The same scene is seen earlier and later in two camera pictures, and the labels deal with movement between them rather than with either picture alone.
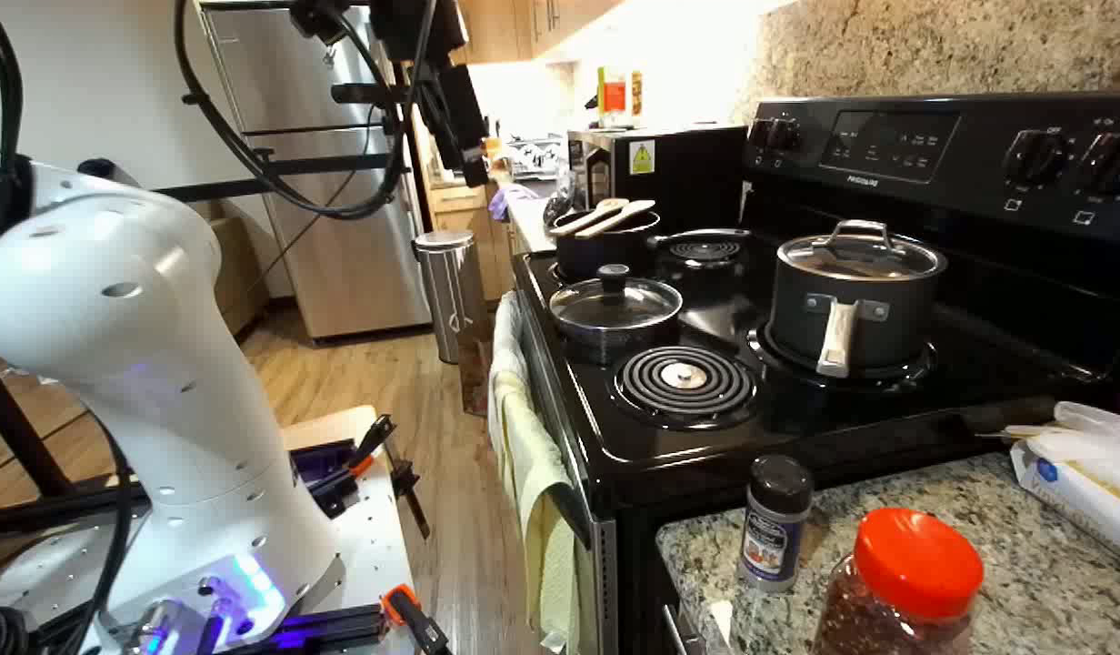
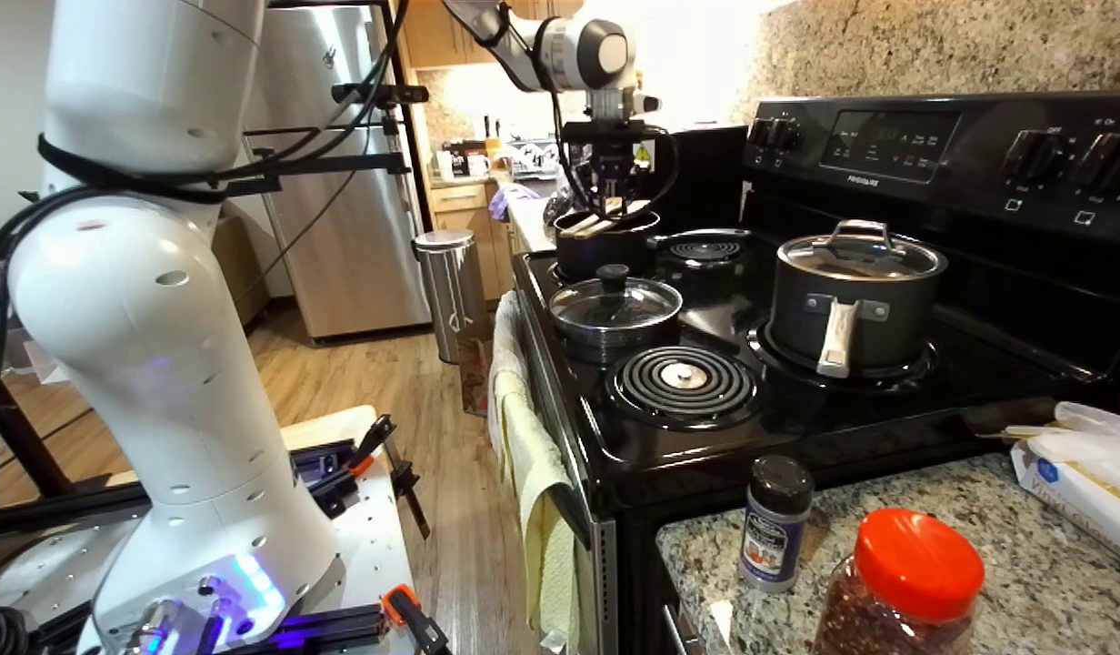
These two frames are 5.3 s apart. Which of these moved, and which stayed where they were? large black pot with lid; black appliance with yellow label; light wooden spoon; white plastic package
Moved: light wooden spoon
Stayed: large black pot with lid; black appliance with yellow label; white plastic package
